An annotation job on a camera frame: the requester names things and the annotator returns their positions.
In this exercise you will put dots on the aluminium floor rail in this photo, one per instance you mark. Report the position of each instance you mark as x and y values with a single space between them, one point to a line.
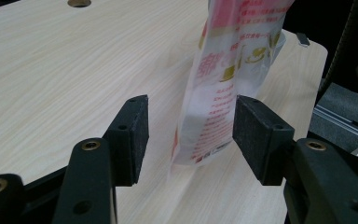
345 126

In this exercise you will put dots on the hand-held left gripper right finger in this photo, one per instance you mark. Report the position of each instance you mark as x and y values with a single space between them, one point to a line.
261 146

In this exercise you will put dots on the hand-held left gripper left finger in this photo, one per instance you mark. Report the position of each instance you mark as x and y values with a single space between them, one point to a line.
127 149

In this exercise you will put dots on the clear plastic bag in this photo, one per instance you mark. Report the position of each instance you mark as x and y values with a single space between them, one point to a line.
217 93

